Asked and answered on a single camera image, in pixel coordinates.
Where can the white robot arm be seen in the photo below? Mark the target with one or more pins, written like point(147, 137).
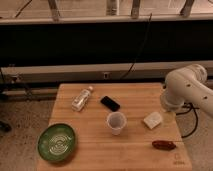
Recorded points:
point(187, 84)

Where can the black smartphone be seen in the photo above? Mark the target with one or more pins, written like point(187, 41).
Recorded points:
point(110, 103)

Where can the clear plastic bottle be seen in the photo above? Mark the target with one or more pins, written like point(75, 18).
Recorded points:
point(81, 99)

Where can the white sponge block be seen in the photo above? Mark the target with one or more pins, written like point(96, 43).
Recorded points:
point(153, 119)

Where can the green patterned bowl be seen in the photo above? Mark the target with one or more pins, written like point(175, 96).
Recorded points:
point(57, 142)

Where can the brown red pepper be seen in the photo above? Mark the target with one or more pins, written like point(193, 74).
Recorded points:
point(163, 145)

